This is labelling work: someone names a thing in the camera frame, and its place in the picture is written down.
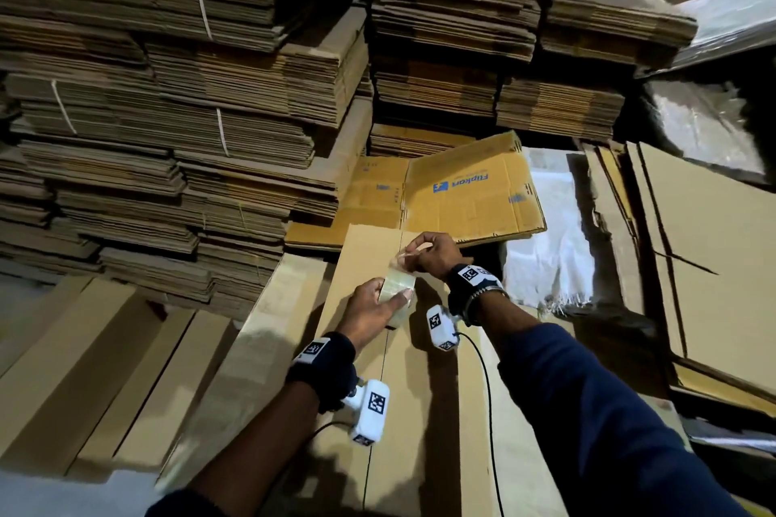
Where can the person's right hand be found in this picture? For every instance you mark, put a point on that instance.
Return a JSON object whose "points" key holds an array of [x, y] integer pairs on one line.
{"points": [[437, 254]]}

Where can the person's left hand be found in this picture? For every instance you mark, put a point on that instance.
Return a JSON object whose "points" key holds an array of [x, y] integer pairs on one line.
{"points": [[370, 314]]}

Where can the clear tape roll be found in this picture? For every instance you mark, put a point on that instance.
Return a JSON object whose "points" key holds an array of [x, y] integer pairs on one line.
{"points": [[398, 290]]}

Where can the person's right forearm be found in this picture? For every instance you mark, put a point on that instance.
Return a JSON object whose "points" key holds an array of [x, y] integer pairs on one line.
{"points": [[606, 426]]}

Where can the person's left forearm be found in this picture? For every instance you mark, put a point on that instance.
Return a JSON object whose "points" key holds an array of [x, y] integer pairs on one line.
{"points": [[243, 462]]}

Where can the pile of brown cartons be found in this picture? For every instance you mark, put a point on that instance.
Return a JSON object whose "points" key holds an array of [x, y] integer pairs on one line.
{"points": [[715, 268]]}

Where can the stacks of flat cardboard bundles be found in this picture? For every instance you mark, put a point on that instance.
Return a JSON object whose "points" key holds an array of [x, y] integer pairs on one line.
{"points": [[158, 99]]}

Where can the black right wrist band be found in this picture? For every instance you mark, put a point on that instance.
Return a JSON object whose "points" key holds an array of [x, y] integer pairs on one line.
{"points": [[475, 290]]}

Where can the black wrist band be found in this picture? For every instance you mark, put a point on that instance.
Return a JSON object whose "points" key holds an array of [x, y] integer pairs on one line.
{"points": [[475, 290], [323, 369]]}

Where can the black left wrist band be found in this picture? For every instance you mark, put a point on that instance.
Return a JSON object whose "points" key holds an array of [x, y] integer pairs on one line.
{"points": [[323, 369]]}

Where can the yellow carton with blue print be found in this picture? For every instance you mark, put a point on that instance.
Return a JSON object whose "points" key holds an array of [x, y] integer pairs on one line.
{"points": [[473, 190]]}

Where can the white plastic sack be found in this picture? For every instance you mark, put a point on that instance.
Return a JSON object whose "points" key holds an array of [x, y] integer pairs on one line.
{"points": [[558, 232]]}

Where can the plywood work board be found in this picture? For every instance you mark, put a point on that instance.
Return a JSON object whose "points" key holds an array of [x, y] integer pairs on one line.
{"points": [[243, 365]]}

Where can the clear plastic sheet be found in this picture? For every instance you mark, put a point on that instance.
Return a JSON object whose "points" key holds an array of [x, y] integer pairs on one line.
{"points": [[703, 123]]}

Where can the pale flat board bundle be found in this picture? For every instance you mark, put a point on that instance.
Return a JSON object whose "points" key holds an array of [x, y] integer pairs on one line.
{"points": [[728, 20]]}

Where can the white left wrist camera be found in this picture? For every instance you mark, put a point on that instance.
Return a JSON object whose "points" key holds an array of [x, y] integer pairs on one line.
{"points": [[369, 411]]}

